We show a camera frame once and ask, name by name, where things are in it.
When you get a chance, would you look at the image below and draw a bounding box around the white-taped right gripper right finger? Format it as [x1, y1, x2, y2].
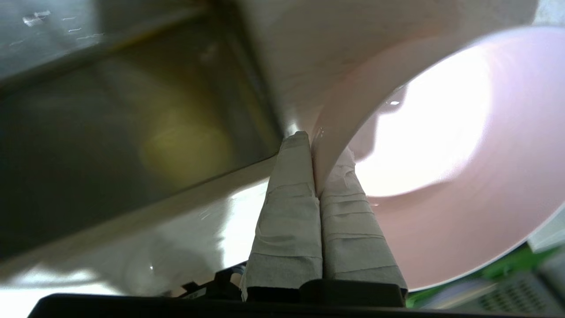
[318, 147, 409, 296]

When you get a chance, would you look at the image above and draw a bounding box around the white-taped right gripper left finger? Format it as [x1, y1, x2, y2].
[241, 131, 323, 302]

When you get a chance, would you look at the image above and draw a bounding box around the pink plastic bowl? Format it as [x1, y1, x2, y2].
[309, 24, 565, 292]

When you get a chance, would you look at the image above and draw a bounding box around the stainless steel sink basin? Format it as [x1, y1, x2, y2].
[0, 0, 287, 262]

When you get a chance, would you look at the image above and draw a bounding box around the grey perforated rack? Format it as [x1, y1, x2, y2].
[477, 267, 565, 318]

